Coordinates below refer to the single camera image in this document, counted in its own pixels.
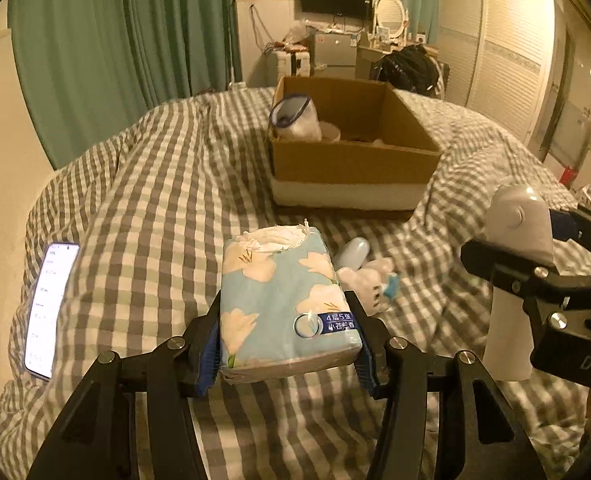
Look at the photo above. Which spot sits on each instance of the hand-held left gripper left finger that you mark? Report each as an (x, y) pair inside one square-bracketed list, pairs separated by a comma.
[(208, 360)]

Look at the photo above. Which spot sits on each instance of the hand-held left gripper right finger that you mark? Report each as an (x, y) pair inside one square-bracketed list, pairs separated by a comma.
[(367, 366)]

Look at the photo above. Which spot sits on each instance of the white spray bottle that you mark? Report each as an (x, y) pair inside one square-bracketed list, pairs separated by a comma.
[(518, 230)]

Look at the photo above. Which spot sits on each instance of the blue floral tissue pack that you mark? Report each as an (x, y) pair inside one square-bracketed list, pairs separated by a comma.
[(285, 305)]

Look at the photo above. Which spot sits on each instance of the brown cardboard box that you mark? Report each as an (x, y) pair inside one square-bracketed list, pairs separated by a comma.
[(355, 162)]

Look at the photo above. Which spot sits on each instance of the small red container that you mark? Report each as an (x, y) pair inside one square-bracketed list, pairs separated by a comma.
[(568, 176)]

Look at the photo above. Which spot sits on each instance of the white plush toy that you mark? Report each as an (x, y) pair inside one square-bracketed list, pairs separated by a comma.
[(370, 285)]

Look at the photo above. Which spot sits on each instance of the light blue oval case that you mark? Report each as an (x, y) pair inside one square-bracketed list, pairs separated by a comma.
[(353, 255)]

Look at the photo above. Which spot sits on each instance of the smartphone with lit screen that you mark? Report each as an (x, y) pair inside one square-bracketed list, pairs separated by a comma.
[(50, 310)]

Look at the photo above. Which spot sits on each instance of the grey checked blanket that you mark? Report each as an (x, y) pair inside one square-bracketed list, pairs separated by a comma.
[(155, 200)]

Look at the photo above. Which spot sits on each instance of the white louvred wardrobe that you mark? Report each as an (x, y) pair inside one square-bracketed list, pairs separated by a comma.
[(500, 55)]

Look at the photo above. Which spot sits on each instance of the black bag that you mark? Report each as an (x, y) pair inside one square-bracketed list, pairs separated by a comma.
[(408, 67)]

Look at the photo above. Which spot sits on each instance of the white round bowl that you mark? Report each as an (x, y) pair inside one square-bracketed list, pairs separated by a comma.
[(330, 132)]

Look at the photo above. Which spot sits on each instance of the wooden vanity desk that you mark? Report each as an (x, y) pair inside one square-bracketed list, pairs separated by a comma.
[(370, 60)]

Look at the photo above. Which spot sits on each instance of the white cup with blue rim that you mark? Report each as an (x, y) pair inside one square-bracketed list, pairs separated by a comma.
[(298, 117)]

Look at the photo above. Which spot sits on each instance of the grey mini fridge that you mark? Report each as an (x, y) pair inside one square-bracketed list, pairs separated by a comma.
[(335, 49)]

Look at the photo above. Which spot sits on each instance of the oval vanity mirror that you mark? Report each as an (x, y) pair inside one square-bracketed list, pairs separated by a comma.
[(391, 12)]

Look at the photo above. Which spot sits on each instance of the small white cabinet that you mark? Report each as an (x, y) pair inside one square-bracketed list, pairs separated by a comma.
[(291, 64)]

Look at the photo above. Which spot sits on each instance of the clear plastic bag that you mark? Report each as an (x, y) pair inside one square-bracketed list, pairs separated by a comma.
[(295, 34)]

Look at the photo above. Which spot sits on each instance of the wide green curtain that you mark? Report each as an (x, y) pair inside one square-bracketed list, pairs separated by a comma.
[(120, 45)]

